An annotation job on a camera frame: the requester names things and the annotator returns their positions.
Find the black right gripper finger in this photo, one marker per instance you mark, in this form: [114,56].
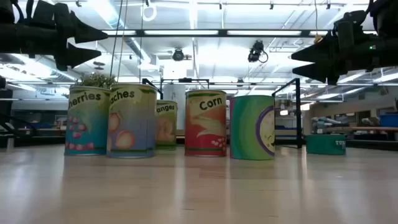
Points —
[312,53]
[312,72]

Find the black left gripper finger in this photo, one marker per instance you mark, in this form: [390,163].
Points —
[81,55]
[87,33]

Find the cherries can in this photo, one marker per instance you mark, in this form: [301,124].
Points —
[87,121]

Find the peaches can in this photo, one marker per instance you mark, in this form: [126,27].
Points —
[132,121]

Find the green and purple can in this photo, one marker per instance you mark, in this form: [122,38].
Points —
[248,127]

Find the oranges can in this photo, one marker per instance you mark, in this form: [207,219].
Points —
[167,124]

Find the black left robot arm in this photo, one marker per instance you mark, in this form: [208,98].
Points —
[5,12]

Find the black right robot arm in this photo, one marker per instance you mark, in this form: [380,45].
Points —
[385,15]

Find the green potted plant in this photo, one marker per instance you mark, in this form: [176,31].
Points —
[96,80]

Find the blue plastic bin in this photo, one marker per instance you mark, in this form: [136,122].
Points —
[389,120]

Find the black round ceiling fixture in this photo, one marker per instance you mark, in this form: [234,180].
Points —
[178,55]

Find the red corn can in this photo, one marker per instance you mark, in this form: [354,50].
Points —
[206,124]

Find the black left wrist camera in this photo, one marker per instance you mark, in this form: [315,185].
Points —
[42,12]

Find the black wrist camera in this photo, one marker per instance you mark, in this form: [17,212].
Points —
[42,12]
[349,23]

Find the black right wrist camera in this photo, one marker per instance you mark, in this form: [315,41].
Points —
[349,23]

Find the black overhead camera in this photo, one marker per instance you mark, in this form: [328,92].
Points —
[256,51]

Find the black overhead frame bar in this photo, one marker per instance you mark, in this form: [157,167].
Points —
[186,32]

